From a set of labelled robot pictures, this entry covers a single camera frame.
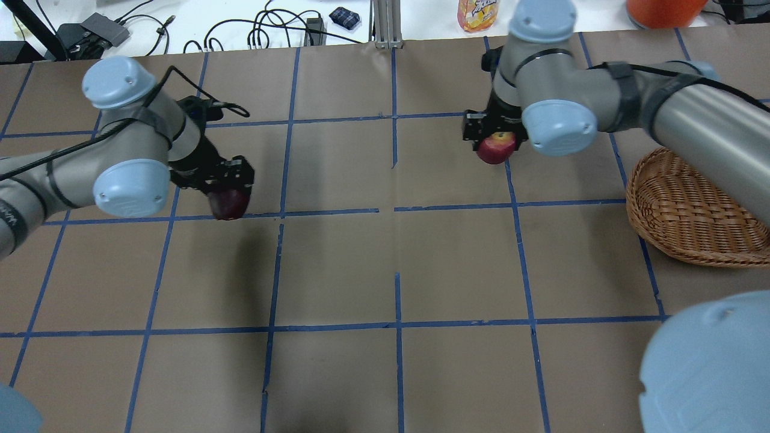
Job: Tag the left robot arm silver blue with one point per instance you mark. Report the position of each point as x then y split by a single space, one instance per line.
151 135

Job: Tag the dark red apple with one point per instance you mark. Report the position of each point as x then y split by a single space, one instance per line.
228 204

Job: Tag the small blue pouch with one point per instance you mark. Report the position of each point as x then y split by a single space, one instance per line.
345 18

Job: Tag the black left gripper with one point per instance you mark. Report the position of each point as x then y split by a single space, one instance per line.
203 163

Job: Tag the yellow juice bottle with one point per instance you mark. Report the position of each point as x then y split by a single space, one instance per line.
477 16

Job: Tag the black power adapter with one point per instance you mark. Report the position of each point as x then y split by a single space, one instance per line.
315 32

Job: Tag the oval wicker basket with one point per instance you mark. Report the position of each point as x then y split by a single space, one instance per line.
675 209

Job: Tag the orange bucket with grey lid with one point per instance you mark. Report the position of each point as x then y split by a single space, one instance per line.
663 14

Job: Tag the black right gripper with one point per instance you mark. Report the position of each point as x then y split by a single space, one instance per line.
504 116

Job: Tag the red yellow apple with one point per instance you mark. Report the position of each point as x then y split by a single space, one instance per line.
497 148

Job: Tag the aluminium frame post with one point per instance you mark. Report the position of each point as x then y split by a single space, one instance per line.
386 24

